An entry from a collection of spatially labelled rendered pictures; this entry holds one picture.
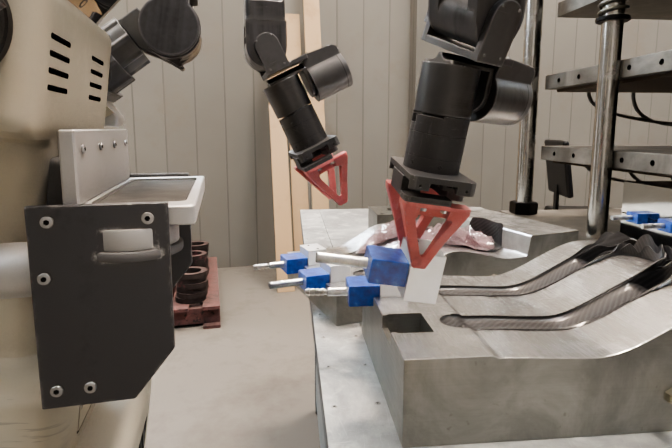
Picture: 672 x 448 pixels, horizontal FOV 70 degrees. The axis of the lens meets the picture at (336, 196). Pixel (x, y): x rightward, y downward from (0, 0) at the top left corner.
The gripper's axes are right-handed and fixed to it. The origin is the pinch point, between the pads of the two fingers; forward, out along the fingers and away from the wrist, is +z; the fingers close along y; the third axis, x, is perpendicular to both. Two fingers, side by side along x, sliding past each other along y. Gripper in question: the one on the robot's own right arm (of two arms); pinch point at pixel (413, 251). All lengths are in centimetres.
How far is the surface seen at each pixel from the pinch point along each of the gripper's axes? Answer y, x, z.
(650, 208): 62, -78, 3
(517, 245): 33.7, -30.2, 8.5
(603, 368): -9.1, -18.1, 6.4
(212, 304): 201, 43, 117
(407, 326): 1.7, -1.6, 9.8
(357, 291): 7.9, 3.6, 9.0
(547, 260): 14.8, -24.7, 4.3
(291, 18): 329, 21, -52
